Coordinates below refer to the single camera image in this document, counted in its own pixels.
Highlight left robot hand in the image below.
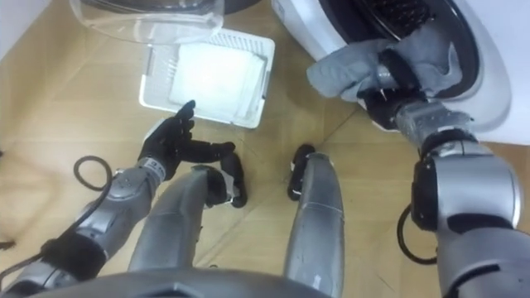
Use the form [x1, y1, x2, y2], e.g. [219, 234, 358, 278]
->
[137, 99, 237, 181]

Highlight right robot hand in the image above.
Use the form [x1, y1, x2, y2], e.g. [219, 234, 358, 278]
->
[358, 49, 428, 132]

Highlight grey cloth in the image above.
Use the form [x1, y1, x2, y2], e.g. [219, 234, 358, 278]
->
[306, 20, 464, 103]

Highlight white plastic laundry basket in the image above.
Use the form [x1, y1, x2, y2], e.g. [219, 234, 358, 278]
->
[138, 27, 277, 130]

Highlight white folded cloth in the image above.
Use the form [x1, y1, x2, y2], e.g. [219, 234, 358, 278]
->
[168, 41, 267, 122]

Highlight open washing machine door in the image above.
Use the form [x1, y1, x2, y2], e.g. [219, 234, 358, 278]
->
[69, 0, 263, 46]

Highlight white washing machine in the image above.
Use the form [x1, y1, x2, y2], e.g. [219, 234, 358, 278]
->
[271, 0, 530, 147]

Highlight robot legs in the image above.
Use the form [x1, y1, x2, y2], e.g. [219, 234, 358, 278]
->
[128, 143, 346, 298]

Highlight robot body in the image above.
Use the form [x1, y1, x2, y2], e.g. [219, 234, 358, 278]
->
[24, 267, 332, 298]

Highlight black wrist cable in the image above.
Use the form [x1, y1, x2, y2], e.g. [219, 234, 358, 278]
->
[0, 155, 115, 282]
[396, 203, 439, 266]

